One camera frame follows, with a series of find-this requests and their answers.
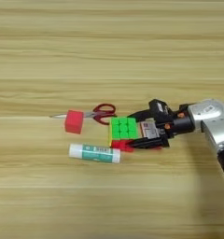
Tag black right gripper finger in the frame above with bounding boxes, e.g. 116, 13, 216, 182
128, 109, 156, 123
128, 135, 171, 150

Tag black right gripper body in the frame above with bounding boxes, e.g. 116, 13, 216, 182
160, 106, 196, 148

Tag small red white card box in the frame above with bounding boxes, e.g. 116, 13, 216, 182
138, 119, 164, 151

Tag Rubik's cube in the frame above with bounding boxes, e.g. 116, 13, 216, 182
107, 116, 141, 153

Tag red handled scissors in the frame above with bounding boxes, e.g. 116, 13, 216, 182
49, 103, 118, 126

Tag red cube block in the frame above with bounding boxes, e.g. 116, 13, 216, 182
63, 108, 85, 135

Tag small black box white label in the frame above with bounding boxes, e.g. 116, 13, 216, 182
147, 98, 175, 121

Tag white green glue stick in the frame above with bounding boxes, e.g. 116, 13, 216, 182
68, 142, 122, 164

